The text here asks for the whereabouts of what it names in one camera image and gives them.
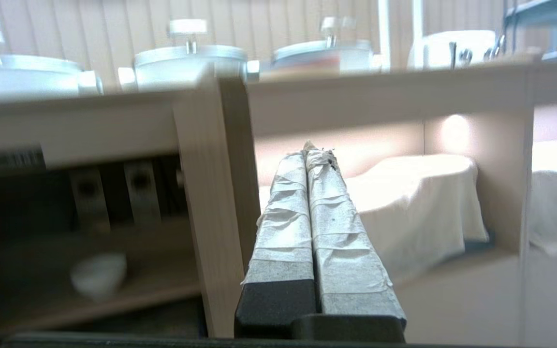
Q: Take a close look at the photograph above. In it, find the light wooden cabinet door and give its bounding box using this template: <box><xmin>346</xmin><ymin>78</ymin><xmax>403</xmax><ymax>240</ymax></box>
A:
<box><xmin>172</xmin><ymin>71</ymin><xmax>263</xmax><ymax>339</ymax></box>

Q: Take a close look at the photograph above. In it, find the white utensil holder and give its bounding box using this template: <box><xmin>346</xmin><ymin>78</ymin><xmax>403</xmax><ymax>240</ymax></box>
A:
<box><xmin>407</xmin><ymin>30</ymin><xmax>506</xmax><ymax>69</ymax></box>

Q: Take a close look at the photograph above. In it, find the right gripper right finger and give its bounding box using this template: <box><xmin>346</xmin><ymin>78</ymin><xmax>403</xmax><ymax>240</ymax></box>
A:
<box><xmin>303</xmin><ymin>141</ymin><xmax>408</xmax><ymax>343</ymax></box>

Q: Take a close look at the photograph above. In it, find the small white bowl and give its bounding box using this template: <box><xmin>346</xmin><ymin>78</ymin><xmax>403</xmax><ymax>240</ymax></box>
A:
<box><xmin>70</xmin><ymin>252</ymin><xmax>128</xmax><ymax>302</ymax></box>

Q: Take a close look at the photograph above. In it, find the light wooden cabinet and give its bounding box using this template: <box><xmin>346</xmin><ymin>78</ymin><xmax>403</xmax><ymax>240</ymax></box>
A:
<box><xmin>0</xmin><ymin>53</ymin><xmax>557</xmax><ymax>348</ymax></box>

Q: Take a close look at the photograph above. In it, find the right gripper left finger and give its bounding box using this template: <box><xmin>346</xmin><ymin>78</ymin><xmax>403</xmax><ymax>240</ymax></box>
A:
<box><xmin>234</xmin><ymin>151</ymin><xmax>319</xmax><ymax>339</ymax></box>

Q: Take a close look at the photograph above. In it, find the white pot with lid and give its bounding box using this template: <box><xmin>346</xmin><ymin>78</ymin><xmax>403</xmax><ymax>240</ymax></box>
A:
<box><xmin>117</xmin><ymin>18</ymin><xmax>260</xmax><ymax>92</ymax></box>
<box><xmin>259</xmin><ymin>16</ymin><xmax>385</xmax><ymax>82</ymax></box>
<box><xmin>0</xmin><ymin>24</ymin><xmax>104</xmax><ymax>104</ymax></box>

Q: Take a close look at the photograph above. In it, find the metal shelf rack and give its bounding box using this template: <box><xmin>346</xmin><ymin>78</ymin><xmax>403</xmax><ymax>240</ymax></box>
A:
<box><xmin>503</xmin><ymin>0</ymin><xmax>557</xmax><ymax>61</ymax></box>

